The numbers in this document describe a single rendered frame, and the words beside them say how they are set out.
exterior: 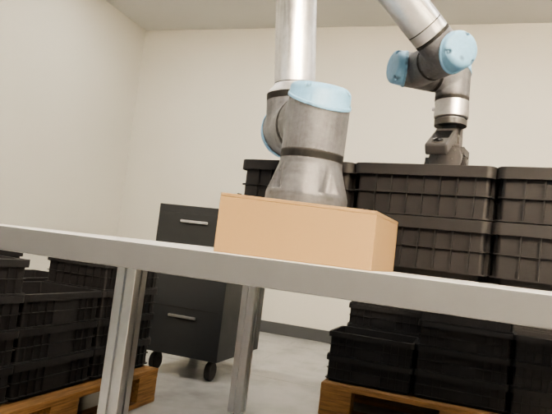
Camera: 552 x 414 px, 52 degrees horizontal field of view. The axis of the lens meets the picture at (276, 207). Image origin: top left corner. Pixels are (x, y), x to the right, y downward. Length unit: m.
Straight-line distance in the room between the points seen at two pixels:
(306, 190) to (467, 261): 0.38
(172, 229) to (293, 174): 2.15
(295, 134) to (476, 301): 0.44
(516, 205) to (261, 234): 0.52
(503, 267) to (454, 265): 0.09
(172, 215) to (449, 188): 2.10
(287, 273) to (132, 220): 4.94
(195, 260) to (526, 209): 0.66
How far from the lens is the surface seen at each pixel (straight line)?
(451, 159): 1.29
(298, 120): 1.00
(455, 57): 1.15
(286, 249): 0.89
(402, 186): 1.23
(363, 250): 0.86
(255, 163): 1.38
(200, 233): 3.01
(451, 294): 0.74
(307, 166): 0.98
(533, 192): 1.18
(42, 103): 4.90
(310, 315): 4.92
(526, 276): 1.17
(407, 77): 1.27
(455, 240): 1.19
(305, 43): 1.18
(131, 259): 0.88
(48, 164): 4.96
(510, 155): 4.84
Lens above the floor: 0.71
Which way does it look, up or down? 5 degrees up
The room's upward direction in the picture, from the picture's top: 7 degrees clockwise
